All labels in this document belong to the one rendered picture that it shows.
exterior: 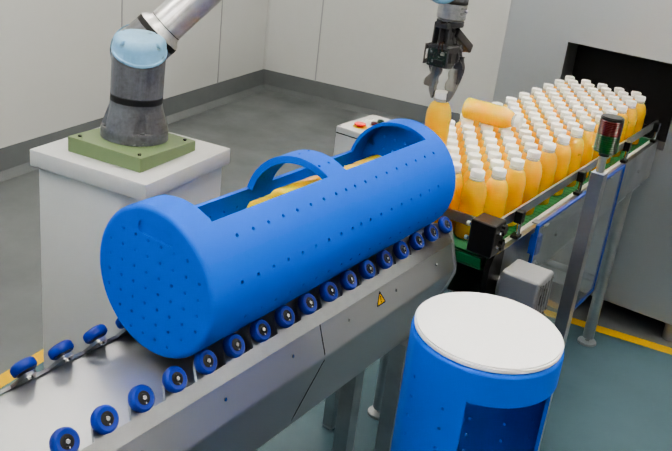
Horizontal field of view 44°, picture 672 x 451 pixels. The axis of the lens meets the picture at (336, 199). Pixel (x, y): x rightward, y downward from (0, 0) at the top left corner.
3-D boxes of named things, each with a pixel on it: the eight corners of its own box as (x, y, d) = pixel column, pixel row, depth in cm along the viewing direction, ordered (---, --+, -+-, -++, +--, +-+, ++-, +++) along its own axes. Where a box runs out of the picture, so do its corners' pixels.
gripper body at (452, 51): (420, 65, 213) (428, 18, 209) (436, 61, 220) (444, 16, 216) (446, 72, 210) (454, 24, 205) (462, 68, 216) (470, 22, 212)
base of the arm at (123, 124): (86, 136, 183) (87, 92, 179) (123, 122, 197) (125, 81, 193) (146, 151, 179) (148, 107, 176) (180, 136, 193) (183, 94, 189)
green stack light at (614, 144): (589, 150, 225) (593, 133, 223) (597, 145, 230) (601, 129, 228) (612, 156, 221) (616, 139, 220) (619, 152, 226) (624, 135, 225)
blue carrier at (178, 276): (95, 319, 156) (100, 181, 145) (353, 204, 224) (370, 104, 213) (205, 387, 142) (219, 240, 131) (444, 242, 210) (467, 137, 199)
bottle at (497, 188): (504, 238, 229) (517, 176, 222) (485, 242, 225) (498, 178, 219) (488, 228, 234) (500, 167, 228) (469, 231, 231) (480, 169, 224)
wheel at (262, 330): (244, 325, 156) (251, 322, 155) (260, 316, 160) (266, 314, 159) (254, 346, 156) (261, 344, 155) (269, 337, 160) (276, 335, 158)
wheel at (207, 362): (188, 356, 145) (195, 353, 143) (206, 346, 148) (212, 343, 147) (198, 379, 144) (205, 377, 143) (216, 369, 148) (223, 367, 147)
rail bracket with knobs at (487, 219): (458, 252, 216) (464, 216, 213) (470, 244, 222) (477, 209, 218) (492, 265, 211) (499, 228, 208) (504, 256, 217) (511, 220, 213)
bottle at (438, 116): (414, 160, 226) (424, 95, 219) (424, 154, 231) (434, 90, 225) (438, 167, 223) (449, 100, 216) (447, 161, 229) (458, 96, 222)
